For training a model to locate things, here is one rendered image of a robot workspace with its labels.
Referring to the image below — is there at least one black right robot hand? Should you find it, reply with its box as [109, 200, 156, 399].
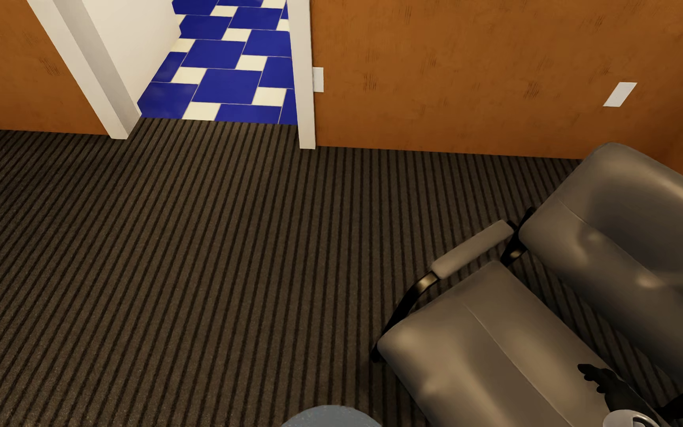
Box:
[577, 363, 643, 414]

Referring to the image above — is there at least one dark gray armchair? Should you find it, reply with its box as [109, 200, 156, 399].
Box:
[369, 142, 683, 427]

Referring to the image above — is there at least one gray robot torso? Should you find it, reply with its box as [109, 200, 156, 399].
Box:
[281, 406, 383, 427]

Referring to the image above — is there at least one white wall outlet plate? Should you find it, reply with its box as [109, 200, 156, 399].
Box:
[603, 82, 638, 108]

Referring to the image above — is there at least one white door frame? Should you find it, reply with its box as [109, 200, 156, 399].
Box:
[26, 0, 317, 150]

